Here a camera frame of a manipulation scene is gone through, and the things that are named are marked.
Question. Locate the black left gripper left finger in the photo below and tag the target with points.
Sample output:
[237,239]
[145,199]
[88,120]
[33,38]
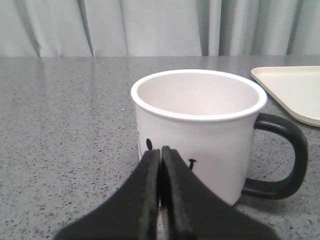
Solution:
[129,214]

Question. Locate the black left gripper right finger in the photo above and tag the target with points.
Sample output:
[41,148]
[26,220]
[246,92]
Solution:
[193,211]

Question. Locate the white smiley mug black handle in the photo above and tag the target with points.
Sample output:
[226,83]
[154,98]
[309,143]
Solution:
[209,117]

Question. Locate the cream rectangular tray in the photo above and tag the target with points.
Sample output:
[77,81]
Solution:
[295,88]

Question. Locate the pale grey curtain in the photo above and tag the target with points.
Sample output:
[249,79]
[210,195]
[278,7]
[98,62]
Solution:
[142,28]

